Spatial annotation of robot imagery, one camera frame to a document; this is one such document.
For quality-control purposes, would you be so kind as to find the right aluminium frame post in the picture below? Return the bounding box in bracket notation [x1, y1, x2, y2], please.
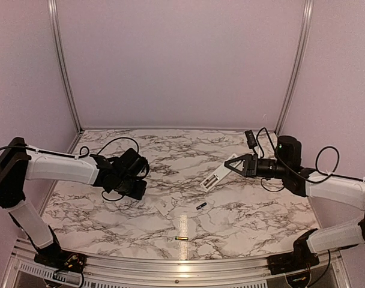
[274, 0, 314, 135]

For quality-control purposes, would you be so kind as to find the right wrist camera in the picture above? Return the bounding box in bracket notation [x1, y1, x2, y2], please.
[244, 130, 258, 155]

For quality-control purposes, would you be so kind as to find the front aluminium rail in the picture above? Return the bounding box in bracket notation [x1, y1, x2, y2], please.
[1, 239, 351, 287]

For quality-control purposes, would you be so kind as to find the green gold battery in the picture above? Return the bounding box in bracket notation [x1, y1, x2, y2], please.
[175, 236, 189, 241]

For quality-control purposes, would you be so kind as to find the left aluminium frame post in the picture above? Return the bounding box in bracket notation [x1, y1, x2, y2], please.
[47, 0, 83, 134]

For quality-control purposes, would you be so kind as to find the white battery cover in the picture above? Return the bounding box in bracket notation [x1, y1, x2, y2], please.
[154, 203, 169, 217]

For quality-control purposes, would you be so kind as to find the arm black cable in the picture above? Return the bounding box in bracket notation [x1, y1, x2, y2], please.
[256, 127, 365, 191]
[0, 137, 150, 202]

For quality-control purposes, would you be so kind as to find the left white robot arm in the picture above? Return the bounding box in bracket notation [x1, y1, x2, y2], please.
[0, 137, 150, 267]

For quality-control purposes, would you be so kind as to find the black battery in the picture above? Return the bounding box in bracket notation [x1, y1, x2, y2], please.
[196, 202, 207, 210]

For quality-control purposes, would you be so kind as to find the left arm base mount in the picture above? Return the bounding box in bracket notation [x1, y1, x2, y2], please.
[33, 228, 87, 274]

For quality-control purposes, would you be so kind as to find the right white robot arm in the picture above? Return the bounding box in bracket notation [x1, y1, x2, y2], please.
[224, 136, 365, 269]

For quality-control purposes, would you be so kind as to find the white remote control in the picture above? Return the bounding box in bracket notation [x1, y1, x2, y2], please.
[199, 163, 231, 192]

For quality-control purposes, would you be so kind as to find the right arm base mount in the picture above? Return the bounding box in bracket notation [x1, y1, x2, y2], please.
[267, 229, 320, 275]

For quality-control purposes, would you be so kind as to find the aluminium frame post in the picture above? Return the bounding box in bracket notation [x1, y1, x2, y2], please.
[47, 0, 83, 134]
[274, 0, 314, 135]

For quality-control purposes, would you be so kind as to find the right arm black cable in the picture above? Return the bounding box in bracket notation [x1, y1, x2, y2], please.
[256, 127, 365, 191]

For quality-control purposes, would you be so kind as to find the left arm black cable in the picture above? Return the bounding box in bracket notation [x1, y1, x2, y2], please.
[0, 137, 150, 202]

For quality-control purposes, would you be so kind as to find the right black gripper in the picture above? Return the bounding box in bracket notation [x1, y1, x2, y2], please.
[225, 154, 289, 179]

